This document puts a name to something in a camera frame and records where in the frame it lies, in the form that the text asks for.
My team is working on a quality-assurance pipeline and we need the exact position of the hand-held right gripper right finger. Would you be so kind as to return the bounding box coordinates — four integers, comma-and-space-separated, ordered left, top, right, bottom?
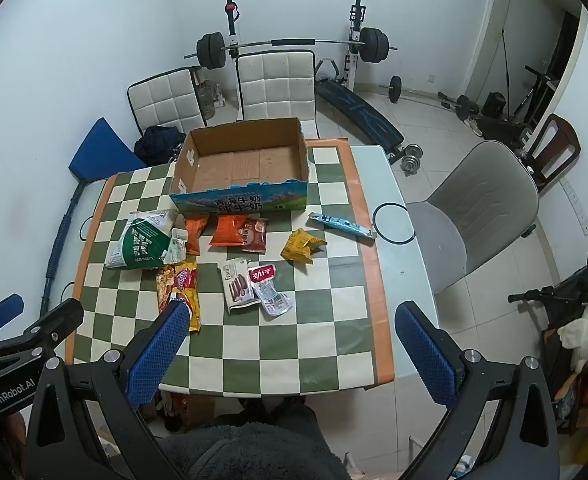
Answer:
395, 301, 560, 480

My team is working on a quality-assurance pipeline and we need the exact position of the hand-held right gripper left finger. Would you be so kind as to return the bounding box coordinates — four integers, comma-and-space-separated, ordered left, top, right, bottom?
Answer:
24, 301, 192, 480

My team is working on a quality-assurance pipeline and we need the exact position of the yellow and red chips bag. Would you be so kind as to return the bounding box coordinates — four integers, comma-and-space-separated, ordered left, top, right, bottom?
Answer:
156, 259, 202, 333

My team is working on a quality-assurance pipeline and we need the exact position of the white biscuit packet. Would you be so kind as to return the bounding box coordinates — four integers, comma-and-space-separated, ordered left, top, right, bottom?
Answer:
218, 257, 261, 314

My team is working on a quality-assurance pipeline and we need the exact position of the small white snack packet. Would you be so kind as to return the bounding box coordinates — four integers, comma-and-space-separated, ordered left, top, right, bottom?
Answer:
164, 228, 189, 265

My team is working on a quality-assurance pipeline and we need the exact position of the green and white snack bag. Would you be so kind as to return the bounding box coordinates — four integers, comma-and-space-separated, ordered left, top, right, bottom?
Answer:
105, 209, 179, 271

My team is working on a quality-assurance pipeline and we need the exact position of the small orange snack packet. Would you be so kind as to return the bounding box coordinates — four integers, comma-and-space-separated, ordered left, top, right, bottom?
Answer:
184, 216, 209, 257

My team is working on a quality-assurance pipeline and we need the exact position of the red and white sausage packet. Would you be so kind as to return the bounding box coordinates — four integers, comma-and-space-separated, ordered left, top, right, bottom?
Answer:
247, 263, 293, 317

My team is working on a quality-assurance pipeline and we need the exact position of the large orange snack packet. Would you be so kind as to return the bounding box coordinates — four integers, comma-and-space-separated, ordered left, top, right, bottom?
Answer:
209, 214, 249, 247

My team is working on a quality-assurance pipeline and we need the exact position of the yellow snack packet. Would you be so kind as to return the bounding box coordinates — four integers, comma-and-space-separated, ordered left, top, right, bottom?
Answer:
280, 228, 327, 264

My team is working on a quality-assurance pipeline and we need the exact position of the cardboard box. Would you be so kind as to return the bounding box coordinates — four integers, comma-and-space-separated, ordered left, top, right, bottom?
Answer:
169, 117, 309, 215

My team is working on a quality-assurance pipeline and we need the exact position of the dark fleece clothing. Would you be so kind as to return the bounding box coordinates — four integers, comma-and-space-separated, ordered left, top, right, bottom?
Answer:
159, 402, 349, 480

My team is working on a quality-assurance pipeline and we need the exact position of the brown snack packet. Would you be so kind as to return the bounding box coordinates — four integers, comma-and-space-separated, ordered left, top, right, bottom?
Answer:
241, 217, 269, 253

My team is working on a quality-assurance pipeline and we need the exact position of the blue snack bar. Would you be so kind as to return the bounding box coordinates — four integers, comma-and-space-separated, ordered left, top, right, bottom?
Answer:
308, 211, 377, 242

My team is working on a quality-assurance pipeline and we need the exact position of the black scooter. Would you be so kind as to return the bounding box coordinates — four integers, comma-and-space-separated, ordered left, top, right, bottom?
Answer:
508, 227, 588, 341

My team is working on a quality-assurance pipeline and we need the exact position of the white plush goose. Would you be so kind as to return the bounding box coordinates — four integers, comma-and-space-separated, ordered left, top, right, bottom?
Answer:
558, 265, 588, 373

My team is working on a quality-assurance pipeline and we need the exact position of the grey office chair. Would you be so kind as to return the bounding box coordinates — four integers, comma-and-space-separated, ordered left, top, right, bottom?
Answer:
406, 140, 540, 295

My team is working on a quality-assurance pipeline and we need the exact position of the blue cushion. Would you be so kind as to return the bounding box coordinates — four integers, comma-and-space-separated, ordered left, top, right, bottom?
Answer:
68, 117, 147, 183

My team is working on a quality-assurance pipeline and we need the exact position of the black bag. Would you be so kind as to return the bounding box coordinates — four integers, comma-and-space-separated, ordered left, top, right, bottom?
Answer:
134, 126, 187, 166

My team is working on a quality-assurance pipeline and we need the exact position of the white power strip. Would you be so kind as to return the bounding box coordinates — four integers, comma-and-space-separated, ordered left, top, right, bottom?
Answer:
561, 177, 588, 235

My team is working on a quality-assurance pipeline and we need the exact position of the black exercise machine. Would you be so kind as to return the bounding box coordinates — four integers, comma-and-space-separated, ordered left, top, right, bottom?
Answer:
474, 65, 555, 146

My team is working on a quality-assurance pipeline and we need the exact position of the white padded chair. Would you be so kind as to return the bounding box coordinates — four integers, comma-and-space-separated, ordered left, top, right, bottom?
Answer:
236, 50, 321, 139
127, 66, 208, 138

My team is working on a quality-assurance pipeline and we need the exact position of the brown wooden chair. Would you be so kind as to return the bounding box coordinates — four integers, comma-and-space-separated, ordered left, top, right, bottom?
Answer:
524, 113, 581, 193

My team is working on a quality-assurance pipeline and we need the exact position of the black sit-up bench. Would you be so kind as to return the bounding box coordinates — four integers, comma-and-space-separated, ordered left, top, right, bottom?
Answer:
315, 57, 405, 163

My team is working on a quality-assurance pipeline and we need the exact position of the plastic jar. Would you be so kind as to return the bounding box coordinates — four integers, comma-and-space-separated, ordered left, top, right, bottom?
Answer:
196, 80, 225, 113

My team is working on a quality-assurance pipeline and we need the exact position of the small black barbell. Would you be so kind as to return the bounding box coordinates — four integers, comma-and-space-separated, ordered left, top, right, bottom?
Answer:
380, 76, 480, 121

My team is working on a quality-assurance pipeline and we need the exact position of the barbell on rack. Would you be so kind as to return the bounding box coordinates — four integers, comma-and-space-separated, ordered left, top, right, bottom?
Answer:
224, 0, 367, 111

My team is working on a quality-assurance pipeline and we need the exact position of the black cable ring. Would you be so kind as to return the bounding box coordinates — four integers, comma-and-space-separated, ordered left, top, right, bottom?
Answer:
372, 202, 416, 246

